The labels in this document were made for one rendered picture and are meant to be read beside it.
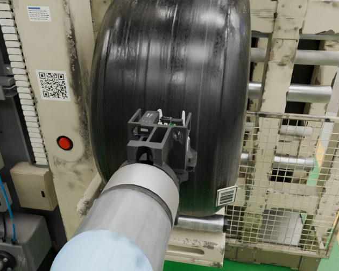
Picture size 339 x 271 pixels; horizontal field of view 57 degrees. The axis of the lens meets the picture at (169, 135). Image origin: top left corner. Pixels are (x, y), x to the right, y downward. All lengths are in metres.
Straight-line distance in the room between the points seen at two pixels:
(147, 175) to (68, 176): 0.65
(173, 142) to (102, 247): 0.18
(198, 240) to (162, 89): 0.44
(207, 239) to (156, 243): 0.59
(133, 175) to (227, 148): 0.29
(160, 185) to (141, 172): 0.02
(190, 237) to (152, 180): 0.56
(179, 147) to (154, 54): 0.22
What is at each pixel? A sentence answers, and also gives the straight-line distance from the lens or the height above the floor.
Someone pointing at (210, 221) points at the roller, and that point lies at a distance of 0.81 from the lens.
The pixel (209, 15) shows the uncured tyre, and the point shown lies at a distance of 0.57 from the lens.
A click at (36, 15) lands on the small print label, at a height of 1.38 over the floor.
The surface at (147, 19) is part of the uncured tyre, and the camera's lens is 0.58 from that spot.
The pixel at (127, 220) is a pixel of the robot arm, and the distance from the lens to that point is 0.24.
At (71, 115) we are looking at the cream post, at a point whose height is 1.14.
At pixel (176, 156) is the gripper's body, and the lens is 0.37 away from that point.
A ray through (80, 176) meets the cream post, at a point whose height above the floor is 0.96.
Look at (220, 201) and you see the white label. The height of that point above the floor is 1.07.
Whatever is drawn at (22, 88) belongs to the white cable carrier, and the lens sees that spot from 0.86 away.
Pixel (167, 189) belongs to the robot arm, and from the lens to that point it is 0.29.
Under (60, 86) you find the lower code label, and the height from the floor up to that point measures 1.22.
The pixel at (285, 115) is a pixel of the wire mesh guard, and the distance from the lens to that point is 1.18.
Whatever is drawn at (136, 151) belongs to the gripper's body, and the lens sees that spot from 0.32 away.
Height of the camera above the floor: 1.49
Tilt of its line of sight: 30 degrees down
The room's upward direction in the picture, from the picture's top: straight up
